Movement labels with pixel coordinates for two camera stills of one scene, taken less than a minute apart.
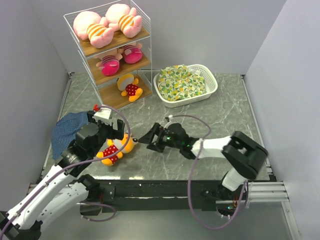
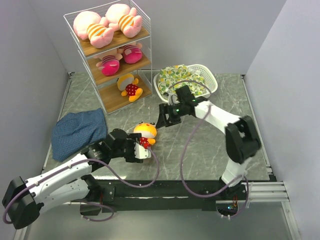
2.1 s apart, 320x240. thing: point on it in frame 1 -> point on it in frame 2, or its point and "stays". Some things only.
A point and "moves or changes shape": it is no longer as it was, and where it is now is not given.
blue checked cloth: [64, 131] stays
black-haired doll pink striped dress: [132, 53] stays
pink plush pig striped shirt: [89, 25] stays
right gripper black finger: [148, 138] -> [162, 120]
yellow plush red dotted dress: [114, 145] moves or changes shape
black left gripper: [117, 133] -> [132, 138]
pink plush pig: [121, 18] stays
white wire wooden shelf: [114, 43] stays
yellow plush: [128, 84] stays
